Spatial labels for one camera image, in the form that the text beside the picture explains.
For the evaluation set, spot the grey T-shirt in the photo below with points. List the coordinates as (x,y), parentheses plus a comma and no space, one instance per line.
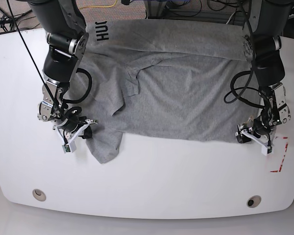
(162,78)

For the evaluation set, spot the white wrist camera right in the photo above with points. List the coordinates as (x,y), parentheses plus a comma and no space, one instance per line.
(69,148)

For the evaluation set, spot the table cable grommet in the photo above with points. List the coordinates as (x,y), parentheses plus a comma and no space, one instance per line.
(254,201)
(39,195)

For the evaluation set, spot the left table cable grommet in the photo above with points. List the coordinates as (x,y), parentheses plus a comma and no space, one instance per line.
(39,195)

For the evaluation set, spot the right table cable grommet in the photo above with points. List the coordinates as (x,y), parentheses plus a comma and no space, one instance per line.
(254,201)

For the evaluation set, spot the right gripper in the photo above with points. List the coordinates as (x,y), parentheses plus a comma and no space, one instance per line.
(68,131)

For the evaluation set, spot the metal equipment frame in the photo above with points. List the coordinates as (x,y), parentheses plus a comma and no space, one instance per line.
(155,8)

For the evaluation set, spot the black tripod stand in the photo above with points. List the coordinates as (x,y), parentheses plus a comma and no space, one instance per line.
(7,23)

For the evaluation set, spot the red tape rectangle marking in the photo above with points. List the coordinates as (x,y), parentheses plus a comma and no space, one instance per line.
(278,154)

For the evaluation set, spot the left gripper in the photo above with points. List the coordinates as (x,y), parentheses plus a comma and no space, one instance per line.
(254,129)

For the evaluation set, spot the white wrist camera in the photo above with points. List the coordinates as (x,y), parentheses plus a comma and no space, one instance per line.
(69,148)
(266,150)

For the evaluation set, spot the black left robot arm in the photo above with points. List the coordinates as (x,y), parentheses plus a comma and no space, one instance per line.
(265,20)

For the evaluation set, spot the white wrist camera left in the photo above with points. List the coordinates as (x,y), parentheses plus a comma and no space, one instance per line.
(266,150)

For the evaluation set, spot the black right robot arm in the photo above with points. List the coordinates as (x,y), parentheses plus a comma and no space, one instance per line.
(66,37)

